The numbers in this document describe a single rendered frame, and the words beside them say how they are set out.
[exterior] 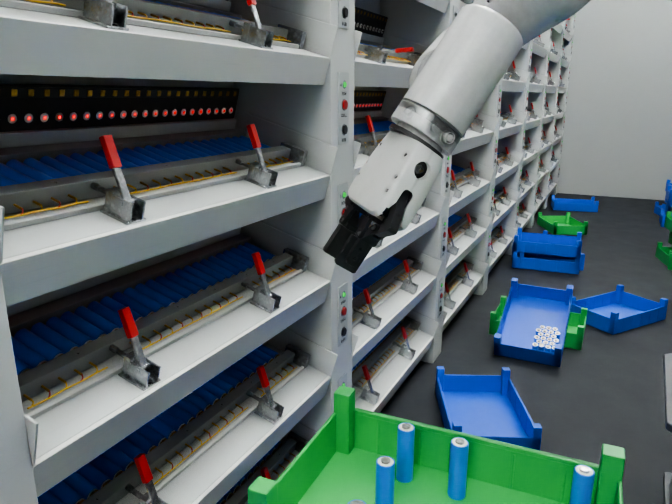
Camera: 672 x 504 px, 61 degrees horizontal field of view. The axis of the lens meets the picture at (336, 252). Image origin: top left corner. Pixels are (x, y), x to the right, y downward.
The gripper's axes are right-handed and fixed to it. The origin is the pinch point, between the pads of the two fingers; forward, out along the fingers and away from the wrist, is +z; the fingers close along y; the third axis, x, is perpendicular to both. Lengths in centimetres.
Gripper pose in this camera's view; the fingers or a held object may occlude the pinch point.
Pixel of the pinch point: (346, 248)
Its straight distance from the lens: 69.9
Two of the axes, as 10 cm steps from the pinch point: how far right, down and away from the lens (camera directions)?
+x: -7.6, -4.4, -4.8
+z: -5.4, 8.3, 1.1
